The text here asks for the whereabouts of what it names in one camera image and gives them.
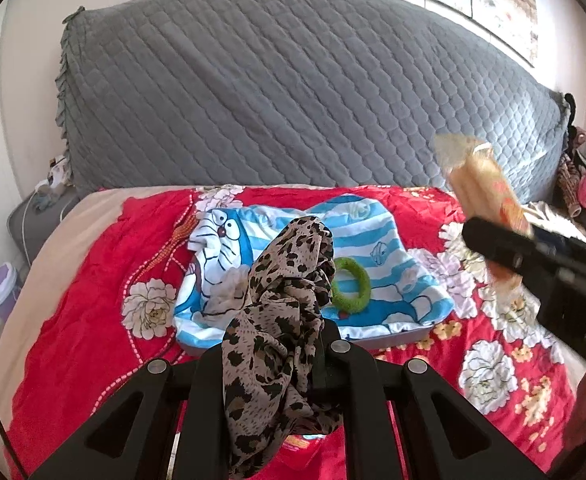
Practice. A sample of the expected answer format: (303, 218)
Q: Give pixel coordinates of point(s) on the pile of clothes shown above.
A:
(585, 175)

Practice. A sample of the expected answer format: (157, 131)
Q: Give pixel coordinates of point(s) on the grey nightstand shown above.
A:
(33, 230)

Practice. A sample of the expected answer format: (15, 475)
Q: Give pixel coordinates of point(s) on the leopard print scarf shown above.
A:
(273, 335)

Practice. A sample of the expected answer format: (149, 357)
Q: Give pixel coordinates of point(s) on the red floral blanket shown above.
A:
(73, 335)

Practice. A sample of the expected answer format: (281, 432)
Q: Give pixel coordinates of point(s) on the beige sheer scrunchie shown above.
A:
(228, 295)

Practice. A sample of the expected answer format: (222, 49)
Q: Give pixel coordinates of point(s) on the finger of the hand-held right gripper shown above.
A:
(498, 245)
(573, 246)

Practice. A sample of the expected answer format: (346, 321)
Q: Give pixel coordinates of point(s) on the purple and white container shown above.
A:
(2, 285)

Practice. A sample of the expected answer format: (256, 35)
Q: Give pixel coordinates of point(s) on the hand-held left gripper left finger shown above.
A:
(205, 390)

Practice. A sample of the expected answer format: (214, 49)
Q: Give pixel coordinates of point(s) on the grey quilted headboard cover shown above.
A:
(273, 85)

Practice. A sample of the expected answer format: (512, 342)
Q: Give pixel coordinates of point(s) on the blue striped cartoon cloth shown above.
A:
(398, 260)

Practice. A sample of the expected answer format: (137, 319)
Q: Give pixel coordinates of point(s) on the yellow snack cake packet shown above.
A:
(478, 180)

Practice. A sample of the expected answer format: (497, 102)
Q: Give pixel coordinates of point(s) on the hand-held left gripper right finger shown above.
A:
(333, 365)

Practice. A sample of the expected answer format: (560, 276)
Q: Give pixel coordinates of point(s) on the small grey object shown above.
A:
(45, 199)

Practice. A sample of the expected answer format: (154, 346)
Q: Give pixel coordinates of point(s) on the green knitted scrunchie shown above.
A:
(362, 280)

